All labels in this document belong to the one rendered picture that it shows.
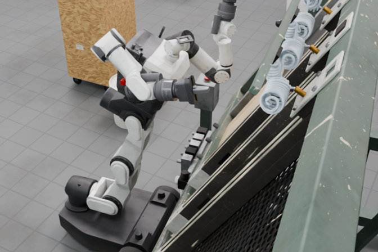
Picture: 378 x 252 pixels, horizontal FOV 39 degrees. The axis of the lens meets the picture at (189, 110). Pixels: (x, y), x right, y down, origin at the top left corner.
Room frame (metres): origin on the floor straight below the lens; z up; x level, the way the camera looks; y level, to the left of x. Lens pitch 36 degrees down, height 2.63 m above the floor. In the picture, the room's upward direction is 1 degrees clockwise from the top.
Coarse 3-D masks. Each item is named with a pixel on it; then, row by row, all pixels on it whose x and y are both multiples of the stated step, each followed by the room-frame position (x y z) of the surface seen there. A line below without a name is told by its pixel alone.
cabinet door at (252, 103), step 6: (282, 72) 2.12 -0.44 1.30; (258, 96) 2.14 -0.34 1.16; (252, 102) 2.15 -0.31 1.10; (258, 102) 2.03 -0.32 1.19; (246, 108) 2.16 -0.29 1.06; (252, 108) 2.06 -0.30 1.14; (240, 114) 2.18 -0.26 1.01; (246, 114) 2.06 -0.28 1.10; (234, 120) 2.20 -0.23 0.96; (240, 120) 2.08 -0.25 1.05; (228, 126) 2.22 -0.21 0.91; (234, 126) 2.11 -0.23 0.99; (228, 132) 2.11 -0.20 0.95; (222, 138) 2.12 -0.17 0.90
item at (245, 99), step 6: (336, 0) 2.19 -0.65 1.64; (330, 6) 2.19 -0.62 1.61; (318, 12) 2.23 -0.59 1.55; (324, 12) 2.20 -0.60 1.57; (318, 18) 2.21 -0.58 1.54; (318, 24) 2.21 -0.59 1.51; (312, 30) 2.21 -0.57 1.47; (264, 84) 2.28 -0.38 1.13; (246, 96) 2.31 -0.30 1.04; (252, 96) 2.30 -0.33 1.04; (240, 102) 2.32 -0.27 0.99; (246, 102) 2.31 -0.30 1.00; (234, 108) 2.33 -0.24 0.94; (240, 108) 2.32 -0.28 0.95; (234, 114) 2.33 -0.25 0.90
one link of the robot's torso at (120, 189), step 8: (112, 168) 2.19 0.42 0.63; (120, 168) 2.17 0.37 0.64; (136, 168) 2.29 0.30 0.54; (120, 176) 2.17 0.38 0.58; (128, 176) 2.17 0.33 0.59; (136, 176) 2.30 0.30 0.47; (112, 184) 2.25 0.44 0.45; (120, 184) 2.19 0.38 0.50; (128, 184) 2.17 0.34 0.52; (112, 192) 2.25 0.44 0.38; (120, 192) 2.23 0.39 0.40; (128, 192) 2.21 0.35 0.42; (112, 200) 2.23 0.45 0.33; (120, 200) 2.23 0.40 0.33; (120, 208) 2.21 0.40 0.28
